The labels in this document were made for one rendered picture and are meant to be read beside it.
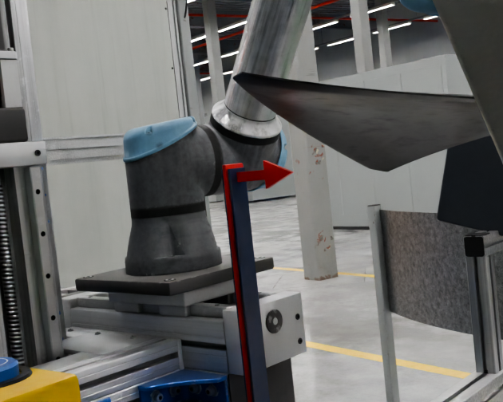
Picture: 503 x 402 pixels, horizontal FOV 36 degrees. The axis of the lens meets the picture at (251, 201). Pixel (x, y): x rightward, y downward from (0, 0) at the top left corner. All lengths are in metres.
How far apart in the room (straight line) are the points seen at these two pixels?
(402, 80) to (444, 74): 0.71
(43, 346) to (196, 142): 0.37
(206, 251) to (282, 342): 0.18
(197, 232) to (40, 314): 0.26
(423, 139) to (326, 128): 0.08
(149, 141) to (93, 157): 1.29
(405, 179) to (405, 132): 10.26
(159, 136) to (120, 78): 1.40
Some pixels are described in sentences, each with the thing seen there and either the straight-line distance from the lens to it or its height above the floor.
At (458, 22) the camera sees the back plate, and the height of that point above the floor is 1.22.
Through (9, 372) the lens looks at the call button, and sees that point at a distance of 0.52.
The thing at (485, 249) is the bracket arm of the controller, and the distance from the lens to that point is 1.14.
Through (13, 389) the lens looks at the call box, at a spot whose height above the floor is 1.07.
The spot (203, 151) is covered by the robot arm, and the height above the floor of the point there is 1.21.
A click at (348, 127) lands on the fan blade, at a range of 0.59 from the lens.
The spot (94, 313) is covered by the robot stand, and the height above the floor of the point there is 0.97.
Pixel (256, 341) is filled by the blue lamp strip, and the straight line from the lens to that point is 0.70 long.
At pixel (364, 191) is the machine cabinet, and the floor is 0.56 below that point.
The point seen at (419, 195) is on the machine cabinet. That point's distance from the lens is 10.71.
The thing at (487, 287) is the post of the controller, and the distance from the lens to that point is 1.14.
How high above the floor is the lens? 1.19
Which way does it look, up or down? 3 degrees down
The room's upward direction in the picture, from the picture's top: 6 degrees counter-clockwise
